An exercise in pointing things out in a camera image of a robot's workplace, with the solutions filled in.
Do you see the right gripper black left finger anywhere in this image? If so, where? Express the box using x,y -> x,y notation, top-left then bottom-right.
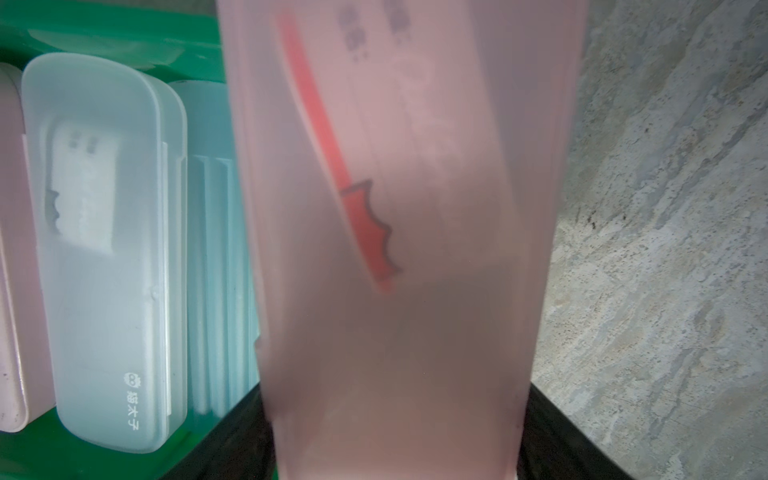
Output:
163,385 -> 276,480

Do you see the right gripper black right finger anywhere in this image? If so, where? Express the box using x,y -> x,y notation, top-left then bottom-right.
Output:
516,385 -> 631,480

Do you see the light teal pencil case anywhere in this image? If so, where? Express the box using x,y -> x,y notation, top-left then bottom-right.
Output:
171,80 -> 259,424

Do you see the pink opaque pencil case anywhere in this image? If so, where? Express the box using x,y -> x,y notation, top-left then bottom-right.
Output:
1,63 -> 55,433

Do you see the translucent pink pencil case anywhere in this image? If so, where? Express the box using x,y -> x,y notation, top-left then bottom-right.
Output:
217,1 -> 589,479

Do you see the clear pencil case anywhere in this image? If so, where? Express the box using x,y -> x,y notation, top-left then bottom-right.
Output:
21,53 -> 188,453

